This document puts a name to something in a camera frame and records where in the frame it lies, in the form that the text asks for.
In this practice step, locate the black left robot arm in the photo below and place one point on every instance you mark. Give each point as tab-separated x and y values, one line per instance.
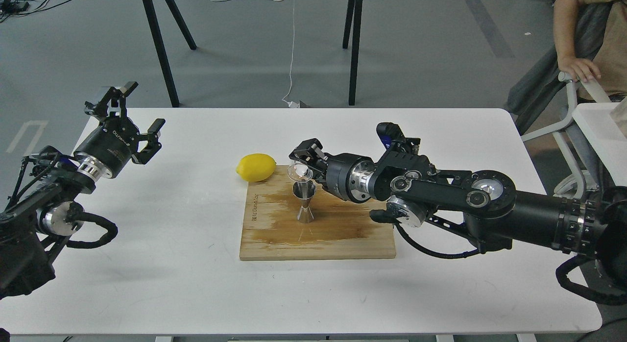
42	217

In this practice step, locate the small clear glass cup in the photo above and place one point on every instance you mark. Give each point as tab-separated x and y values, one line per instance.
299	172

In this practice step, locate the person in tan shirt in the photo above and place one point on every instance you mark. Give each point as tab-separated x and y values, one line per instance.
595	30

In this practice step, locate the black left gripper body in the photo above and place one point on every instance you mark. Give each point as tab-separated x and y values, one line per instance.
112	144

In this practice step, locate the black metal trestle table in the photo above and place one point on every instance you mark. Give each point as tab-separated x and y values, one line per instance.
251	39

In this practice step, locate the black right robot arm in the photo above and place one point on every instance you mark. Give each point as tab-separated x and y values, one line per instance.
483	207

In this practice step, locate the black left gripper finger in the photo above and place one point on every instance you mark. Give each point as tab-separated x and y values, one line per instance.
151	137
112	104

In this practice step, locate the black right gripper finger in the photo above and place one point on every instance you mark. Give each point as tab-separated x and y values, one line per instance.
309	152
319	175

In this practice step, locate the yellow lemon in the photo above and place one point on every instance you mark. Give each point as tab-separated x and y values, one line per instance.
256	167

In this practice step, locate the person's right hand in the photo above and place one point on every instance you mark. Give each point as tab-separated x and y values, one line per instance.
580	69

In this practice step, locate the steel double jigger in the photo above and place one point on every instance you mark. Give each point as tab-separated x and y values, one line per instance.
304	192

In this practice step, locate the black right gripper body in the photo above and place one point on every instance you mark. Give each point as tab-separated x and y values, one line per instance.
347	176

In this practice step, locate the wooden cutting board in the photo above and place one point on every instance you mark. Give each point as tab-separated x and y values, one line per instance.
340	229

